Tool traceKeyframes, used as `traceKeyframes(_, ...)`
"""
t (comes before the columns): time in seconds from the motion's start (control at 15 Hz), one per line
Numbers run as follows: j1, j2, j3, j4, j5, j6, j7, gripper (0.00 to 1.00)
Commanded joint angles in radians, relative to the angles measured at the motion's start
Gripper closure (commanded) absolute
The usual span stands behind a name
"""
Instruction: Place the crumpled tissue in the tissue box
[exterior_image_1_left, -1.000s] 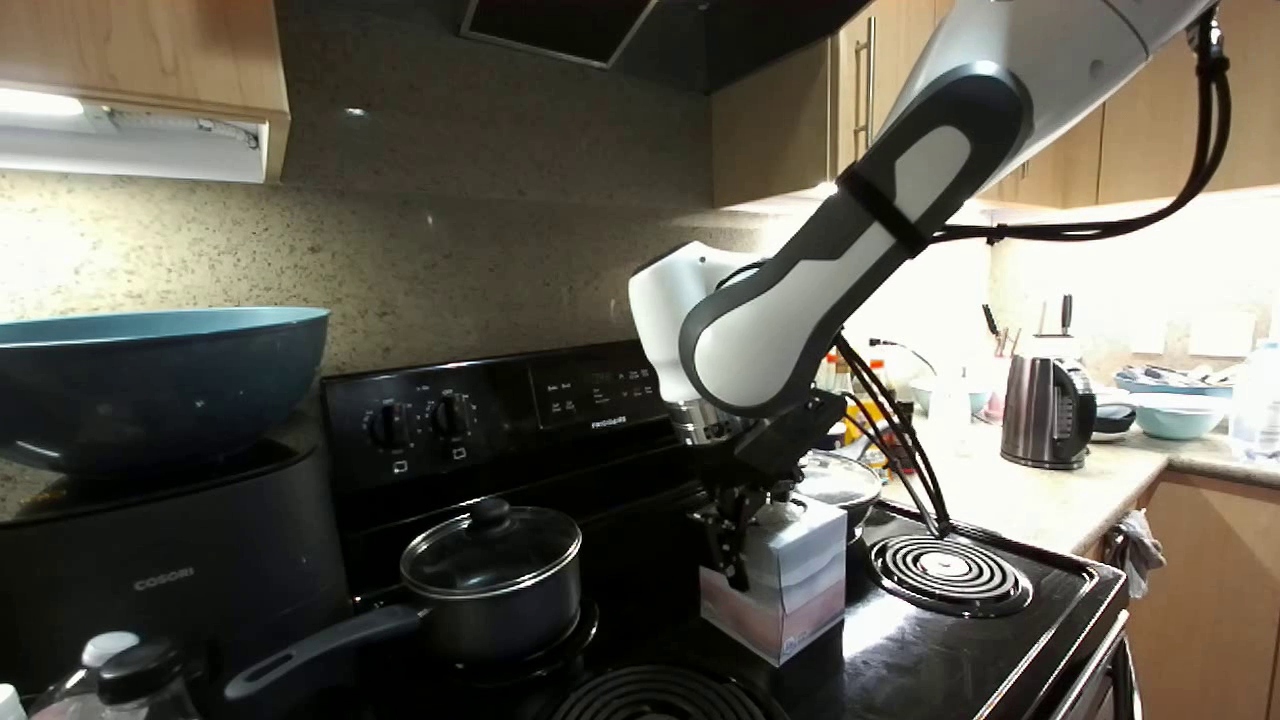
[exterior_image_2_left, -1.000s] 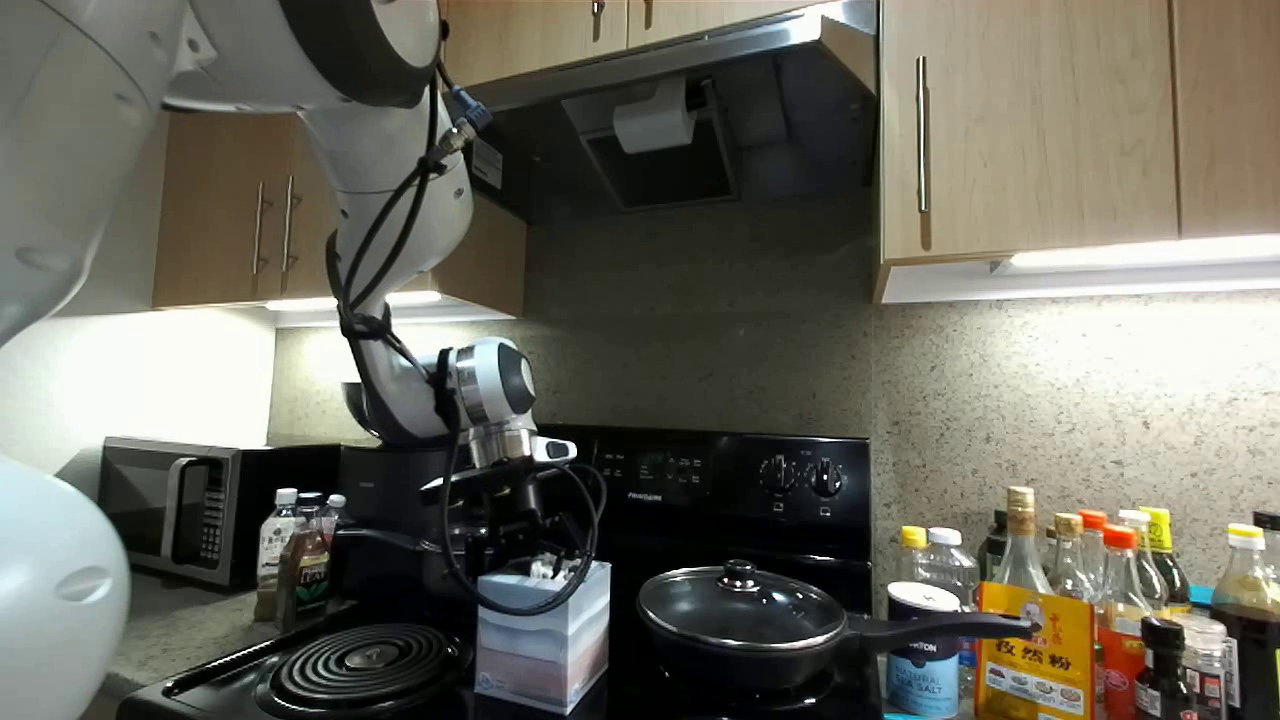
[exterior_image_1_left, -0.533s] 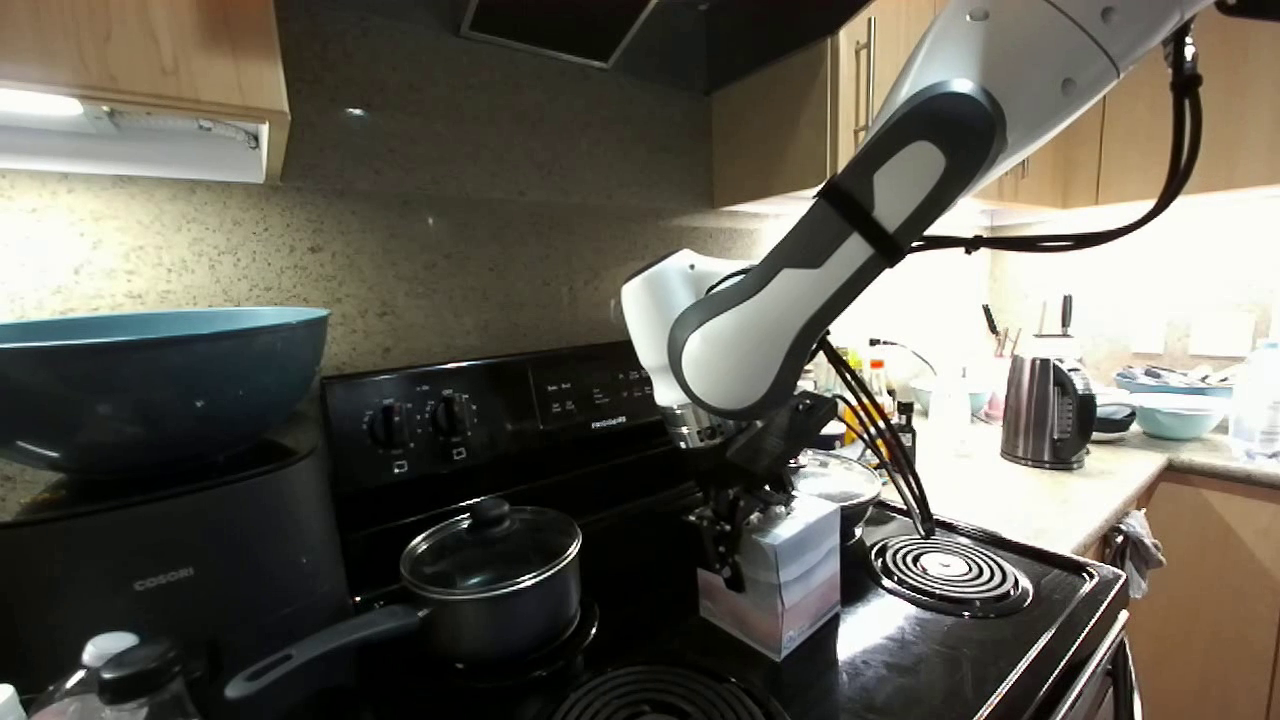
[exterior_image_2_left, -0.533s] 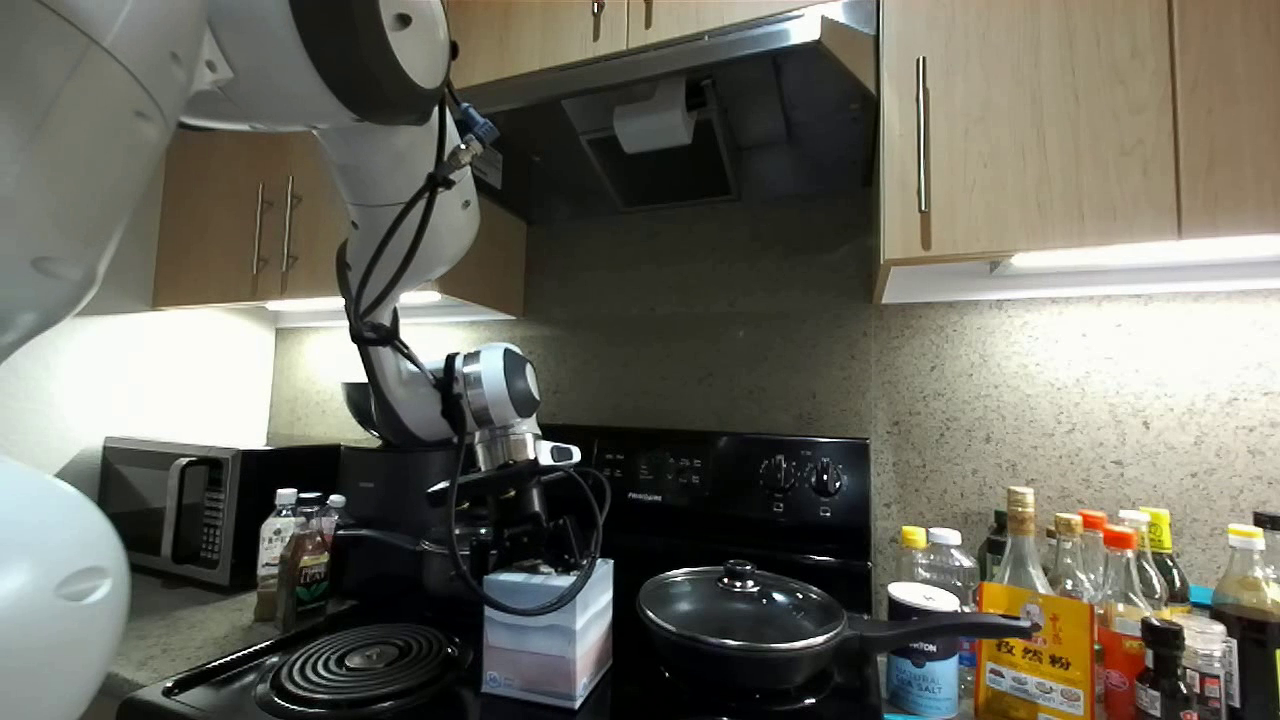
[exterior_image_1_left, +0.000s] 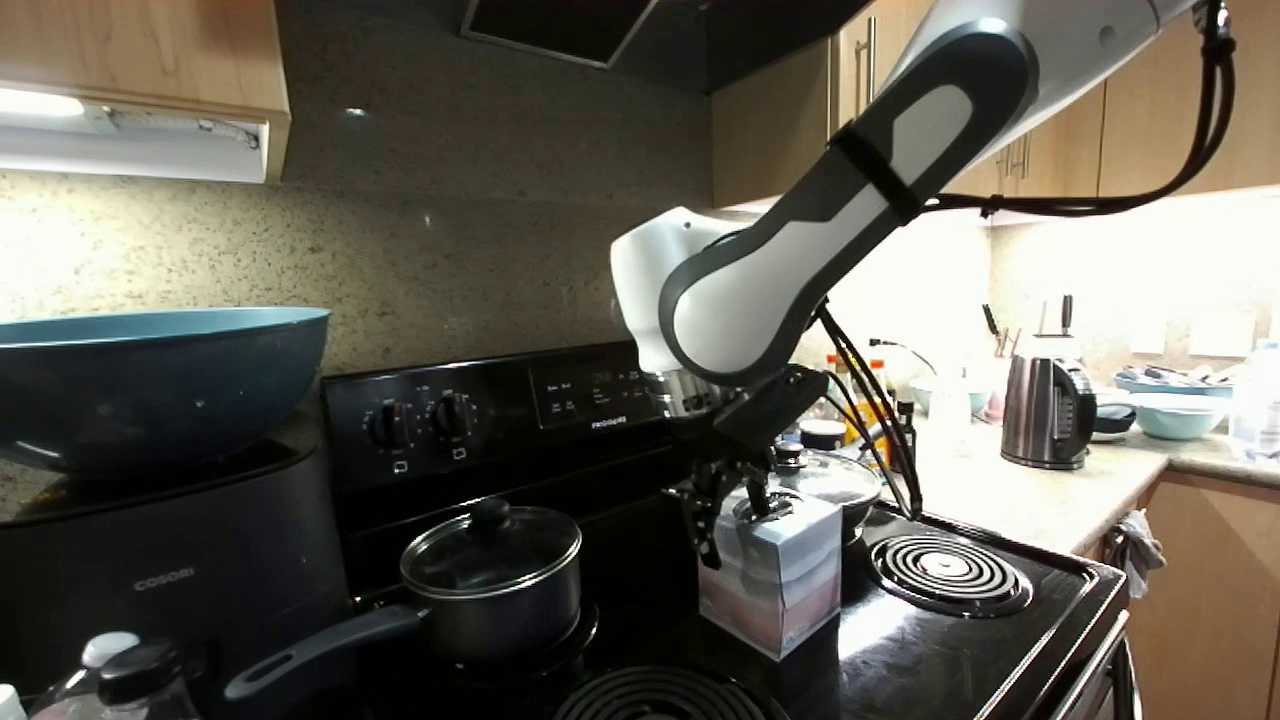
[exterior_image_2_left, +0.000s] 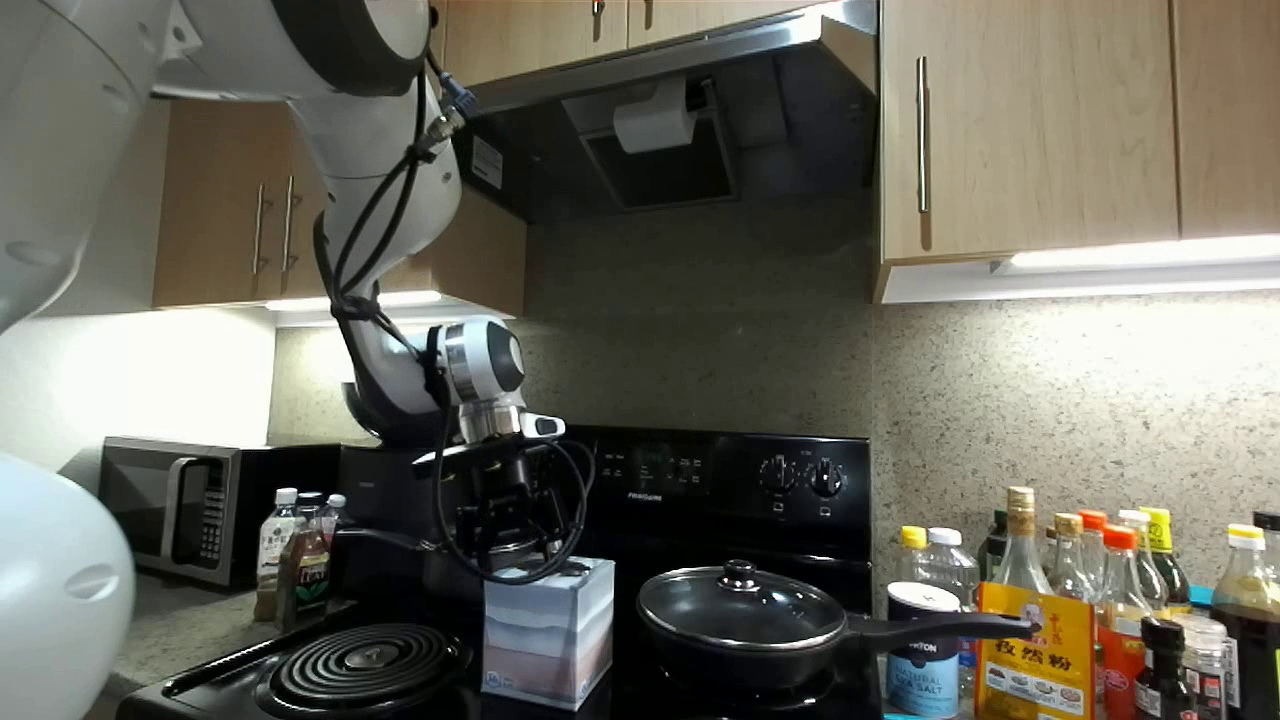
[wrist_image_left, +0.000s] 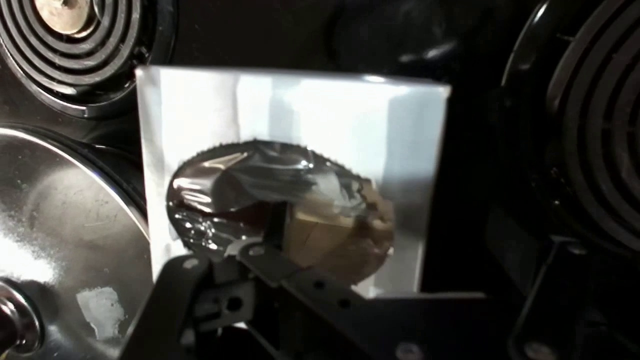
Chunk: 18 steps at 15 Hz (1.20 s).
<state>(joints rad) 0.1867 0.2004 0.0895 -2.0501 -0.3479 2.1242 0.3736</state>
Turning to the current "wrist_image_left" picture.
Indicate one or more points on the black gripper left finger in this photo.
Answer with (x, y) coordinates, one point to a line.
(181, 301)

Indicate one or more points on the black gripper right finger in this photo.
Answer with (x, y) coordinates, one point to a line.
(556, 306)

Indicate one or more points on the pale blue grey tissue box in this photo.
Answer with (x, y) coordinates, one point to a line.
(333, 113)

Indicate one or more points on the glass pan lid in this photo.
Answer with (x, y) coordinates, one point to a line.
(67, 221)

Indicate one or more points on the large black coil burner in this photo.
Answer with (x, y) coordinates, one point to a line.
(600, 133)

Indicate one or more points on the small coil burner silver centre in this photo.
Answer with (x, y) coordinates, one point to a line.
(100, 47)

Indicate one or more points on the black electric stove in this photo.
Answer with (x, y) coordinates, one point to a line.
(467, 41)

